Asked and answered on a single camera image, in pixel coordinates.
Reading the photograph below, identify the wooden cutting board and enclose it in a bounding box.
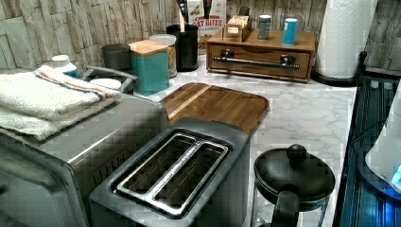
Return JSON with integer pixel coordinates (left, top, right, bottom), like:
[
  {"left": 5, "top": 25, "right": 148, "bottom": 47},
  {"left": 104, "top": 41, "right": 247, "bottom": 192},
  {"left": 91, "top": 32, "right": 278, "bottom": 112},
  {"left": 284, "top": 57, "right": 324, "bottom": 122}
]
[{"left": 161, "top": 82, "right": 270, "bottom": 135}]

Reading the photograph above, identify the black paper towel holder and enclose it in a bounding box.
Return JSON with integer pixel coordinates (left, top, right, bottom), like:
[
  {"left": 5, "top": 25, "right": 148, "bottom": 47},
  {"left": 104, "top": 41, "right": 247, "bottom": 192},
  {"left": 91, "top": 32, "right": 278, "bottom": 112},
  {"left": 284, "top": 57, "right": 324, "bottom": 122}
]
[{"left": 310, "top": 51, "right": 368, "bottom": 87}]

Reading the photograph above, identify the cinnamon oat bites box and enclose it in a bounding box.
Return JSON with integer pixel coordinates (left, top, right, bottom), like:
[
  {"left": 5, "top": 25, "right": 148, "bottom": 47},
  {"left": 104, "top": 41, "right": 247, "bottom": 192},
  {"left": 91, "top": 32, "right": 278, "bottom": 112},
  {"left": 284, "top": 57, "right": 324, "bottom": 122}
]
[{"left": 187, "top": 0, "right": 226, "bottom": 50}]

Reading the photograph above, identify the glass jar with white lid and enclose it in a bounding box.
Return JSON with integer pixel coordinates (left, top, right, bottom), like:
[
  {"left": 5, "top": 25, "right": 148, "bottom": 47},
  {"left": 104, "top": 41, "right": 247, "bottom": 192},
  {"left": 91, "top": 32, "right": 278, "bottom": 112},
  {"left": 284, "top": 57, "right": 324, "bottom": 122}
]
[{"left": 149, "top": 34, "right": 177, "bottom": 79}]

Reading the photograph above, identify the grey dish rack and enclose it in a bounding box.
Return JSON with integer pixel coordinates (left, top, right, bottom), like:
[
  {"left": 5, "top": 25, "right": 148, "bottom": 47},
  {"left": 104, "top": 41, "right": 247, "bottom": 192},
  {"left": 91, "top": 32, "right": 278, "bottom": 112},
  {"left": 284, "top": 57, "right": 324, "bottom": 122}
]
[{"left": 81, "top": 66, "right": 137, "bottom": 95}]

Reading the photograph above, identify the black utensil holder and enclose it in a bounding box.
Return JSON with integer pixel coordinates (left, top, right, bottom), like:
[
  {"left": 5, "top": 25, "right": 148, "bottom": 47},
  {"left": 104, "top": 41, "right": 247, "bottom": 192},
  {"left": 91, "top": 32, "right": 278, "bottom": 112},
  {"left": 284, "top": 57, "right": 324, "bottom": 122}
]
[{"left": 166, "top": 25, "right": 198, "bottom": 72}]

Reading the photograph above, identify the white bottle with blue label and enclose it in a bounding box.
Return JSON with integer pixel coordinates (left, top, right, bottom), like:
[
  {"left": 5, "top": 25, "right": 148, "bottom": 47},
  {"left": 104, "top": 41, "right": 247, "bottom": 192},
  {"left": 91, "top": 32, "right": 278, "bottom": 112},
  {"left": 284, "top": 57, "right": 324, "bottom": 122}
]
[{"left": 51, "top": 55, "right": 79, "bottom": 79}]

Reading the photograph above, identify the teal canister with wooden lid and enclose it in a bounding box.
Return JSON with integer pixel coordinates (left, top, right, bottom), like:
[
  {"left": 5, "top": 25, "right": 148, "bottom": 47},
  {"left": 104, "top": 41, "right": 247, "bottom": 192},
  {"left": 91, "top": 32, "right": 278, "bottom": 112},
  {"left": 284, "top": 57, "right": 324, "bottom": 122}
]
[{"left": 130, "top": 40, "right": 169, "bottom": 96}]

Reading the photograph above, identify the white plate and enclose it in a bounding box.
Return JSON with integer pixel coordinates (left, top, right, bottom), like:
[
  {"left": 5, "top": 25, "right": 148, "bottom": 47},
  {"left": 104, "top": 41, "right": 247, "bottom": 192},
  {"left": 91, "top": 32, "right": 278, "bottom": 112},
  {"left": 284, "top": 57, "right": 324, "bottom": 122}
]
[{"left": 90, "top": 79, "right": 122, "bottom": 90}]

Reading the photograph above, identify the folded white towel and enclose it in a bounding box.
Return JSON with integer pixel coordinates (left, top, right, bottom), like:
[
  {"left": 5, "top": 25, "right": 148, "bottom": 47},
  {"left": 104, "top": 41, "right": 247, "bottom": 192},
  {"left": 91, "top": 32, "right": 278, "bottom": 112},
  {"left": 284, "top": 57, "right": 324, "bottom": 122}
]
[{"left": 0, "top": 65, "right": 121, "bottom": 141}]

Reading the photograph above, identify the dark grey cup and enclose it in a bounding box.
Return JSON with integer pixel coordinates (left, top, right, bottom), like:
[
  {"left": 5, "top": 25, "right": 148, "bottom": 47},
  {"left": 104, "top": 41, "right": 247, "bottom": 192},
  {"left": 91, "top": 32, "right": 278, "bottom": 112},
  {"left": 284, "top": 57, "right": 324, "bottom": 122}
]
[{"left": 101, "top": 44, "right": 131, "bottom": 71}]

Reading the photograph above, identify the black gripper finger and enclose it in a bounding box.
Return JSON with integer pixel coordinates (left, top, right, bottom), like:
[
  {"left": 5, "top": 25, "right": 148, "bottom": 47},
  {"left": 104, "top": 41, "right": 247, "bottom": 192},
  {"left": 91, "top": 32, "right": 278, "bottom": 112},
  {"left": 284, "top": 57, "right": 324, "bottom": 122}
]
[
  {"left": 176, "top": 0, "right": 188, "bottom": 22},
  {"left": 202, "top": 0, "right": 213, "bottom": 19}
]

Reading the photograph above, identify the wooden spoon handle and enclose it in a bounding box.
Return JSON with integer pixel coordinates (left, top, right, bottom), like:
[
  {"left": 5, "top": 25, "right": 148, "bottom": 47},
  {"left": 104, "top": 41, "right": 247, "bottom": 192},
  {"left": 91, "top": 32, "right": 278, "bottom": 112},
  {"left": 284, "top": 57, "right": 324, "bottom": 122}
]
[{"left": 179, "top": 9, "right": 185, "bottom": 32}]

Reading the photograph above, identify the wooden drawer with metal handle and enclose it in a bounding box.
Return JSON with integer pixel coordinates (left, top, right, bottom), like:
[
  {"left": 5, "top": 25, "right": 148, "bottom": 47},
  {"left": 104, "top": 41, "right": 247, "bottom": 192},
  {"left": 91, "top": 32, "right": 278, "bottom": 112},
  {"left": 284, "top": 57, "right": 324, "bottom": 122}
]
[{"left": 208, "top": 45, "right": 311, "bottom": 79}]

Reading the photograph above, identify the stainless toaster oven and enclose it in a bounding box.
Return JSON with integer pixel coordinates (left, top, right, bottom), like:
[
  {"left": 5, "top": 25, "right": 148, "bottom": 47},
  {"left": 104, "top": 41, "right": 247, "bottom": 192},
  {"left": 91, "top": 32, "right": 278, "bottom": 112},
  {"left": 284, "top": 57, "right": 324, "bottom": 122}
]
[{"left": 0, "top": 95, "right": 169, "bottom": 227}]

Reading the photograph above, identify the wooden drawer organizer box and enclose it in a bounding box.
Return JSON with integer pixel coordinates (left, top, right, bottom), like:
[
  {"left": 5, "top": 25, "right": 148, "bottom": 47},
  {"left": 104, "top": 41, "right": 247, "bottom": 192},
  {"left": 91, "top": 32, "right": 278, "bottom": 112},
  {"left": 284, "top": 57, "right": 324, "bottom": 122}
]
[{"left": 206, "top": 29, "right": 316, "bottom": 83}]

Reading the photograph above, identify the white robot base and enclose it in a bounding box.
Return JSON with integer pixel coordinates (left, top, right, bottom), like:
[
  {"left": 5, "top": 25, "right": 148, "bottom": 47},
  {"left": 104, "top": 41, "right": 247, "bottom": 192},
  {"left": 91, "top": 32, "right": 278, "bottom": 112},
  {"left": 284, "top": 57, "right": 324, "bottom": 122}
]
[{"left": 365, "top": 87, "right": 401, "bottom": 193}]

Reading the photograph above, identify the grey two-slot toaster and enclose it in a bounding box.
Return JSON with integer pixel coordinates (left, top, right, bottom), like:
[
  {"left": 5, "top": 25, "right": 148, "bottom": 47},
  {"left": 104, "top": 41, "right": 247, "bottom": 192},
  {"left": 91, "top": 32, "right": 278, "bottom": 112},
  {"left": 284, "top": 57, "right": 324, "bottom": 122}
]
[{"left": 90, "top": 118, "right": 250, "bottom": 227}]

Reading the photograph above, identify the blue spice shaker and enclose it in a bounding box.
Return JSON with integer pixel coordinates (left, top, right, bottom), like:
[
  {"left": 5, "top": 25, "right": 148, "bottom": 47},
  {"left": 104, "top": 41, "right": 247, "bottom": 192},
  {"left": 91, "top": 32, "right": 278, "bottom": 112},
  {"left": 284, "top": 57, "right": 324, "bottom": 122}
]
[{"left": 282, "top": 18, "right": 298, "bottom": 45}]

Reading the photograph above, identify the wooden tea bag holder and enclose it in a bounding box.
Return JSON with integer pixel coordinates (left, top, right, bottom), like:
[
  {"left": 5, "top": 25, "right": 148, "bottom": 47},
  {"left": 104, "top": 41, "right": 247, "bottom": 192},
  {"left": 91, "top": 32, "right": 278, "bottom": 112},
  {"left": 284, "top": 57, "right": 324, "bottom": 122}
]
[{"left": 222, "top": 15, "right": 252, "bottom": 42}]

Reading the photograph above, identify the white paper towel roll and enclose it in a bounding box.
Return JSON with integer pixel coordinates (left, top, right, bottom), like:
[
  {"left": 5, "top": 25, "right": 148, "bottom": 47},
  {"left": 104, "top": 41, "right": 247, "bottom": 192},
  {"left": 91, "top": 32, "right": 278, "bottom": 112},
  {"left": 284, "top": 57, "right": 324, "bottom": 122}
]
[{"left": 315, "top": 0, "right": 378, "bottom": 79}]

